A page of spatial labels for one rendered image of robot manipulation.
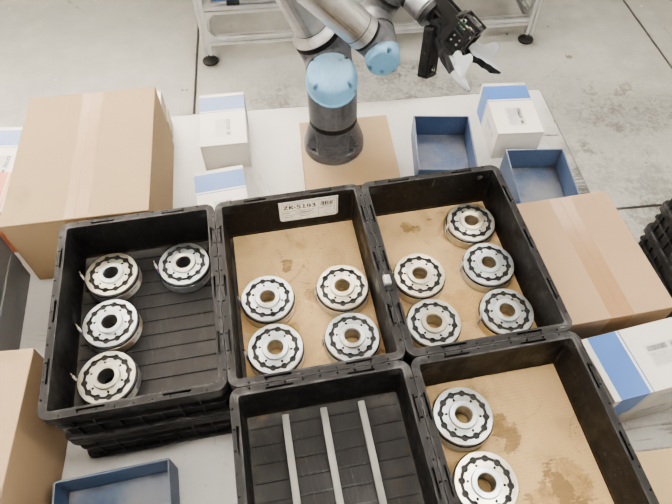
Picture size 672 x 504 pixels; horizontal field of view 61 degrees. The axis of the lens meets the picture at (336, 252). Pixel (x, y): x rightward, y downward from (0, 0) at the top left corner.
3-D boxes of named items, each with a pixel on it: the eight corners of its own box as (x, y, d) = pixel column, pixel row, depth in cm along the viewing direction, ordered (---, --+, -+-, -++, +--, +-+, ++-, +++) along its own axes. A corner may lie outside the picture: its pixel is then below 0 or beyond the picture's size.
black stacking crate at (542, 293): (358, 219, 127) (360, 185, 118) (484, 200, 130) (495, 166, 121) (402, 384, 104) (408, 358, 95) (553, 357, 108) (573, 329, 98)
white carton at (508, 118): (475, 109, 164) (482, 83, 157) (516, 107, 165) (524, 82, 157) (490, 158, 153) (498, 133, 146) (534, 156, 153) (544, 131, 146)
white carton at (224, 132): (205, 120, 162) (199, 95, 154) (247, 116, 163) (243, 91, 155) (206, 171, 150) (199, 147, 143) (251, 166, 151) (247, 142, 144)
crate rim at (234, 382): (215, 210, 116) (213, 202, 114) (358, 190, 119) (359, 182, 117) (230, 394, 93) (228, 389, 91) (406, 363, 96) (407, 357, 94)
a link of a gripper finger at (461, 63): (473, 71, 112) (461, 38, 116) (455, 92, 117) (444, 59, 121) (485, 75, 114) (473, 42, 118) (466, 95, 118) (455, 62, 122)
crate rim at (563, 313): (358, 190, 119) (359, 182, 117) (494, 171, 122) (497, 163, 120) (406, 363, 96) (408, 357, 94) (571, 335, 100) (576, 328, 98)
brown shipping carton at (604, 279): (494, 247, 136) (511, 204, 123) (580, 233, 138) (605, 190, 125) (543, 361, 119) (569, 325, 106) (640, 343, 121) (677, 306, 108)
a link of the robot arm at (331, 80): (309, 133, 133) (305, 88, 122) (306, 95, 140) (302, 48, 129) (360, 130, 133) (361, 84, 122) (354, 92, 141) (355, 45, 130)
